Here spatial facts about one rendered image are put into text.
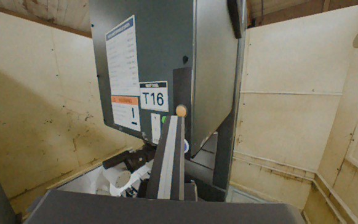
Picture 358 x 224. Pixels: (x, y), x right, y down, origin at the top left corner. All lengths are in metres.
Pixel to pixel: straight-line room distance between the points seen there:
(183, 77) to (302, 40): 1.17
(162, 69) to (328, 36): 1.25
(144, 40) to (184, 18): 0.11
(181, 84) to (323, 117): 1.24
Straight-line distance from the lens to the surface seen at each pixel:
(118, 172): 0.49
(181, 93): 0.22
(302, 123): 1.32
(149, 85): 0.28
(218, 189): 1.24
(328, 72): 1.32
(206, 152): 1.02
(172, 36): 0.26
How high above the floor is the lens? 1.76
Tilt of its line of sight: 12 degrees down
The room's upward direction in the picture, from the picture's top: straight up
